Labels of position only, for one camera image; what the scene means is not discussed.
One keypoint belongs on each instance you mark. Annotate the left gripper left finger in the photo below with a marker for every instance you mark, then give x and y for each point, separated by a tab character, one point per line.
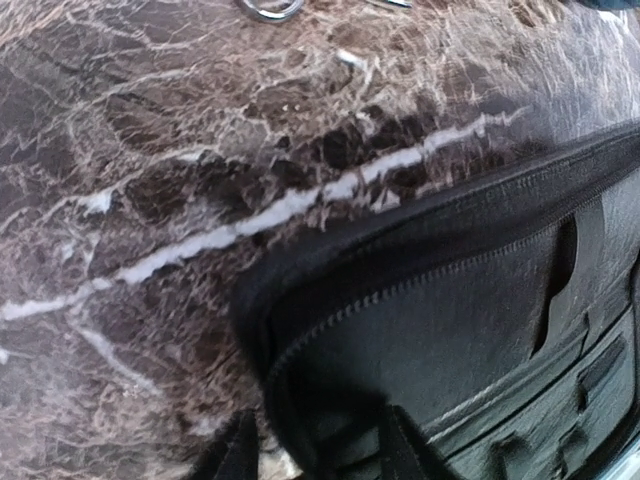
234	454

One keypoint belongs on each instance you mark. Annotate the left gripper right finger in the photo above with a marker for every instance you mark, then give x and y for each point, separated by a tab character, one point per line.
404	452

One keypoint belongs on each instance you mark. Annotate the black zippered tool case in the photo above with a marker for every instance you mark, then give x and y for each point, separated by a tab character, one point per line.
501	315

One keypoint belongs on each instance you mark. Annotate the silver scissors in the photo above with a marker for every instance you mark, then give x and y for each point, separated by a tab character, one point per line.
283	11

